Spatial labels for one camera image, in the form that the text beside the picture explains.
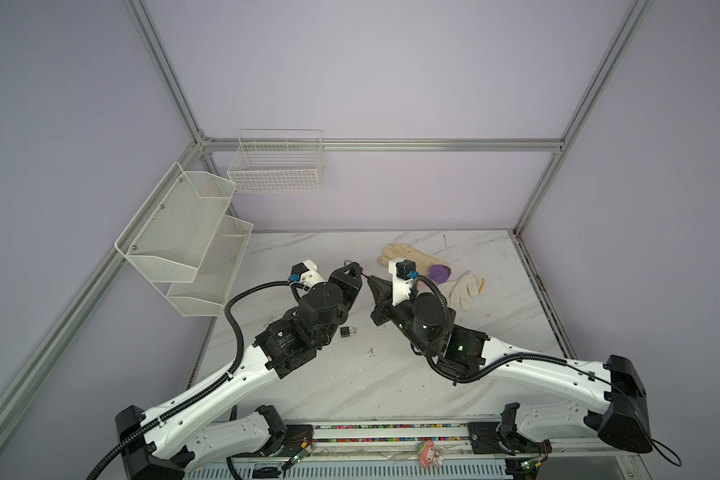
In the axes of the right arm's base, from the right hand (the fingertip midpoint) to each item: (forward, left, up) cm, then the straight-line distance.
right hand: (365, 280), depth 65 cm
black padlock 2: (+4, +7, -33) cm, 34 cm away
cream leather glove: (+34, -20, -34) cm, 52 cm away
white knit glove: (+22, -35, -33) cm, 53 cm away
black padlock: (+3, +3, +1) cm, 4 cm away
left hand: (+3, 0, 0) cm, 3 cm away
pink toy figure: (-28, -14, -30) cm, 44 cm away
